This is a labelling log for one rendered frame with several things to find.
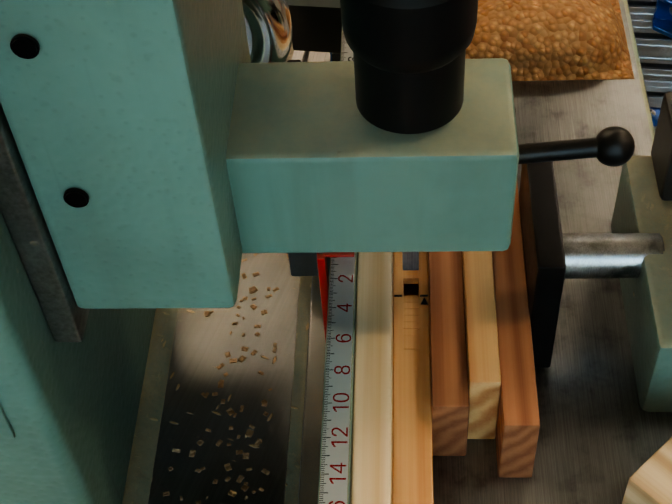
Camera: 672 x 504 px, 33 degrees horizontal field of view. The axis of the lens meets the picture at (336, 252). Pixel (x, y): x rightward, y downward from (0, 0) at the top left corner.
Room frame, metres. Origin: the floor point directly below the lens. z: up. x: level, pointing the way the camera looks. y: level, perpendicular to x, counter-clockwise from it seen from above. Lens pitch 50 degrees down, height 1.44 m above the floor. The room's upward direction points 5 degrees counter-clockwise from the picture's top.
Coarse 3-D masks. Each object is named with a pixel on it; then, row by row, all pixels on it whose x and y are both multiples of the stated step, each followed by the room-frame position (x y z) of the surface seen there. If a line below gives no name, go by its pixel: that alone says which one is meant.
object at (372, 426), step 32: (384, 256) 0.41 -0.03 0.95; (384, 288) 0.38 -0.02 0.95; (384, 320) 0.36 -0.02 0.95; (384, 352) 0.34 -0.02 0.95; (384, 384) 0.32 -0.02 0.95; (384, 416) 0.30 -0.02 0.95; (352, 448) 0.29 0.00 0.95; (384, 448) 0.28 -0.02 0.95; (352, 480) 0.27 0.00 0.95; (384, 480) 0.27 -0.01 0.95
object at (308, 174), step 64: (256, 64) 0.44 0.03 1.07; (320, 64) 0.43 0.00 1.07; (256, 128) 0.39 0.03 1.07; (320, 128) 0.39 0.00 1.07; (448, 128) 0.38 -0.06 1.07; (512, 128) 0.38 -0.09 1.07; (256, 192) 0.37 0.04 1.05; (320, 192) 0.37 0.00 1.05; (384, 192) 0.37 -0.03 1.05; (448, 192) 0.36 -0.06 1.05; (512, 192) 0.36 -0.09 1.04
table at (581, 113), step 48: (624, 0) 0.68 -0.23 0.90; (528, 96) 0.58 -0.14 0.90; (576, 96) 0.58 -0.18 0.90; (624, 96) 0.57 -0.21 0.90; (576, 192) 0.49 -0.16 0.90; (576, 288) 0.41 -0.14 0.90; (576, 336) 0.38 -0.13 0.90; (624, 336) 0.37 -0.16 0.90; (576, 384) 0.34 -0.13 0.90; (624, 384) 0.34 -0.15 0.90; (576, 432) 0.31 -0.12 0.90; (624, 432) 0.31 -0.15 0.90; (480, 480) 0.29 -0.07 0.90; (528, 480) 0.29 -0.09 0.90; (576, 480) 0.28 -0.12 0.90; (624, 480) 0.28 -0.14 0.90
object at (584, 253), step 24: (528, 168) 0.42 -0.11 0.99; (552, 168) 0.42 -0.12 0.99; (528, 192) 0.41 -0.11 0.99; (552, 192) 0.40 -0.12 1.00; (528, 216) 0.40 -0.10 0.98; (552, 216) 0.39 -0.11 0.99; (528, 240) 0.39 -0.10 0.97; (552, 240) 0.37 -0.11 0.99; (576, 240) 0.40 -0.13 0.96; (600, 240) 0.39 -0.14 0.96; (624, 240) 0.39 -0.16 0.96; (648, 240) 0.39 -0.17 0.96; (528, 264) 0.38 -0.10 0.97; (552, 264) 0.35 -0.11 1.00; (576, 264) 0.38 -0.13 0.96; (600, 264) 0.38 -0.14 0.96; (624, 264) 0.38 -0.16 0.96; (528, 288) 0.37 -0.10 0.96; (552, 288) 0.35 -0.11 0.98; (552, 312) 0.35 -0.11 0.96; (552, 336) 0.35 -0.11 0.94
